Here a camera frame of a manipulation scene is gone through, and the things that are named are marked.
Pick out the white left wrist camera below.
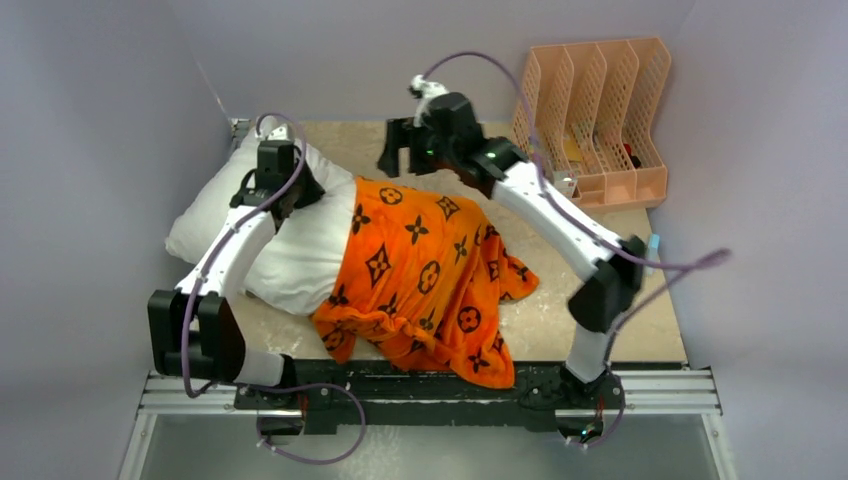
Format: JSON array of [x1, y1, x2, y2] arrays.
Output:
[[259, 119, 291, 141]]

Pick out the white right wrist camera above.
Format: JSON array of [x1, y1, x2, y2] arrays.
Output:
[[408, 74, 449, 128]]

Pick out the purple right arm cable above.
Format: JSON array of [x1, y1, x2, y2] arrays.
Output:
[[421, 51, 733, 449]]

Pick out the orange patterned pillowcase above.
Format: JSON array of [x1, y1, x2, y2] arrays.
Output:
[[311, 178, 539, 389]]

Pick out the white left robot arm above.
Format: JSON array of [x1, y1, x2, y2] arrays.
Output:
[[147, 140, 324, 409]]

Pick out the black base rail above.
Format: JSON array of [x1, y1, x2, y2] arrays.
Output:
[[234, 360, 625, 440]]

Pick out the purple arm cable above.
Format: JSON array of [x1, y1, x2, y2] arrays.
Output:
[[180, 112, 309, 400], [421, 51, 733, 449]]

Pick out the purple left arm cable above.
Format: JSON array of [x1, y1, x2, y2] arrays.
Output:
[[180, 112, 309, 400]]

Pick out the red black round object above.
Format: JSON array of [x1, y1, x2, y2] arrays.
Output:
[[623, 143, 642, 169]]

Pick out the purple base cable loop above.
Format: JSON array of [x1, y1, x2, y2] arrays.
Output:
[[255, 384, 367, 466]]

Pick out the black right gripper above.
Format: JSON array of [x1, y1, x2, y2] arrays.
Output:
[[377, 120, 458, 182]]

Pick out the small white red box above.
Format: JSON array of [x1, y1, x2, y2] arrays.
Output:
[[554, 171, 577, 199]]

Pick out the yellow notepad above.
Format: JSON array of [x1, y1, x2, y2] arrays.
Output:
[[563, 135, 583, 164]]

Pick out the pink desk file organizer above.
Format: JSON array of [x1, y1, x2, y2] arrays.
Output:
[[511, 37, 672, 212]]

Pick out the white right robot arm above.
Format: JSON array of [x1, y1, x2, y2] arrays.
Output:
[[377, 92, 646, 407]]

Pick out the white pillow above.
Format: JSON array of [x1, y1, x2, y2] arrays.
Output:
[[165, 133, 356, 316]]

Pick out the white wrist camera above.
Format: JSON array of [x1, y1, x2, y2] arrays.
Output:
[[408, 74, 449, 128], [259, 119, 291, 141]]

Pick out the aluminium frame rails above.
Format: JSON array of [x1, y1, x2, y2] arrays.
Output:
[[119, 117, 738, 480]]

